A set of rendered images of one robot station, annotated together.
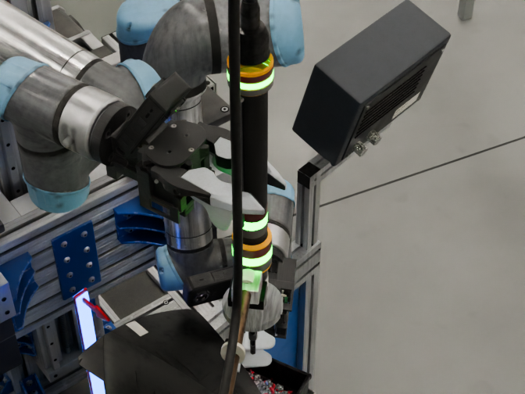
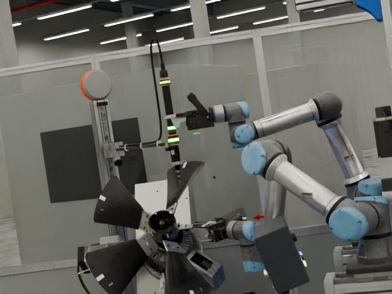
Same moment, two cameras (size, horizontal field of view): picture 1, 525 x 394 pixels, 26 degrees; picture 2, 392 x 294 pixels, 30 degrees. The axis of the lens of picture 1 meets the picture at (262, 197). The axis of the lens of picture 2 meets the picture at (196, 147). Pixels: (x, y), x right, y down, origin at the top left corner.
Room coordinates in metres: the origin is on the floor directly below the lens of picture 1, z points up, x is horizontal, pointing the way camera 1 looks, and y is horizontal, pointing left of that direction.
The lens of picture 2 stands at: (3.31, -1.86, 1.60)
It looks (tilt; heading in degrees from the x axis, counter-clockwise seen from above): 2 degrees down; 141
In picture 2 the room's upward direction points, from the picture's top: 8 degrees counter-clockwise
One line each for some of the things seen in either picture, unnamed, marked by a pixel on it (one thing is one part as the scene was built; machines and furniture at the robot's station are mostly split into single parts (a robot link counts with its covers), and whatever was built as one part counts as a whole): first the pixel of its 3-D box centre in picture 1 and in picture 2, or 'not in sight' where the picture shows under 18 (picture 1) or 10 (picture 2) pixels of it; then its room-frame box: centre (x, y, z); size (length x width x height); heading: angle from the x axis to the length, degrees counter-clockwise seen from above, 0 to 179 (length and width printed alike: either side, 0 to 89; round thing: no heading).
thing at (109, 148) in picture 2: not in sight; (113, 150); (0.20, 0.10, 1.54); 0.10 x 0.07 x 0.08; 172
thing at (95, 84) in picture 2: not in sight; (95, 85); (0.11, 0.11, 1.88); 0.17 x 0.15 x 0.16; 47
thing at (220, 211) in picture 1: (222, 208); not in sight; (0.81, 0.04, 1.63); 0.09 x 0.03 x 0.06; 49
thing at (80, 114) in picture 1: (94, 127); (217, 114); (0.93, 0.19, 1.64); 0.08 x 0.05 x 0.08; 147
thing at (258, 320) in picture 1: (251, 288); (174, 153); (0.81, 0.01, 1.50); 0.09 x 0.07 x 0.10; 172
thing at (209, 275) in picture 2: not in sight; (205, 269); (0.84, 0.07, 0.98); 0.20 x 0.16 x 0.20; 137
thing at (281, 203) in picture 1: (269, 214); (248, 231); (1.24, -0.01, 1.17); 0.11 x 0.08 x 0.09; 174
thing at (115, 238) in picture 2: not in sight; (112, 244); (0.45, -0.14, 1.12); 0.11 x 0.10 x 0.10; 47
